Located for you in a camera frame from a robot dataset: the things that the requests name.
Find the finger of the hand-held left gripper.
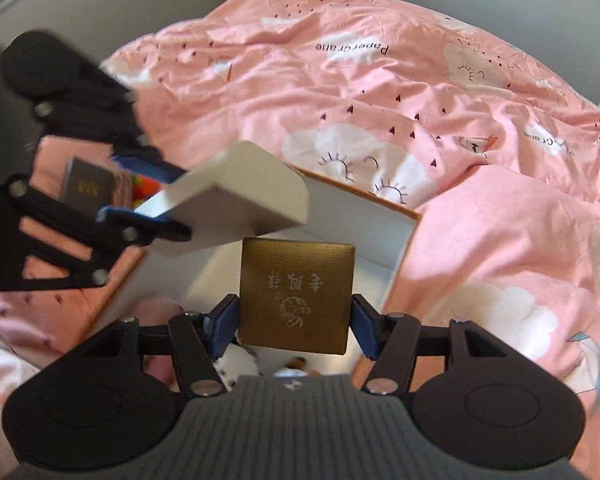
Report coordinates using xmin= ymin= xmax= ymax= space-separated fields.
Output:
xmin=36 ymin=91 xmax=187 ymax=184
xmin=9 ymin=179 xmax=193 ymax=293

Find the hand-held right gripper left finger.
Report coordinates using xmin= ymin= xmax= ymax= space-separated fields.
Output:
xmin=80 ymin=294 xmax=241 ymax=398

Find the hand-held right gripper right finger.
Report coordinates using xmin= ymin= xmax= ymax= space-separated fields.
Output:
xmin=350 ymin=294 xmax=511 ymax=395

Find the red orange crochet fruit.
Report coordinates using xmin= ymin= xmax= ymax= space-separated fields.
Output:
xmin=129 ymin=174 xmax=157 ymax=209

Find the white bunny plush striped body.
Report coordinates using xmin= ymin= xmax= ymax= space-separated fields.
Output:
xmin=214 ymin=344 xmax=262 ymax=378

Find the black box with gold print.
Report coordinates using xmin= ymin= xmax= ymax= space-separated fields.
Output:
xmin=59 ymin=157 xmax=119 ymax=212

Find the pink cloth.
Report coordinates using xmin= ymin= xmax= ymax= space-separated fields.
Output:
xmin=139 ymin=297 xmax=187 ymax=392

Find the gold square box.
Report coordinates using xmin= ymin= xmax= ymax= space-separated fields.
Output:
xmin=237 ymin=237 xmax=357 ymax=356

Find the orange cardboard box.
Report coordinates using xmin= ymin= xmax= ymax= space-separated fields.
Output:
xmin=82 ymin=165 xmax=424 ymax=377

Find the white rectangular box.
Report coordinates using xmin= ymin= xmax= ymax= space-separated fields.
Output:
xmin=134 ymin=140 xmax=311 ymax=257

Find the pink printed blanket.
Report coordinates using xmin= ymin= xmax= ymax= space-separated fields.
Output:
xmin=0 ymin=0 xmax=600 ymax=461

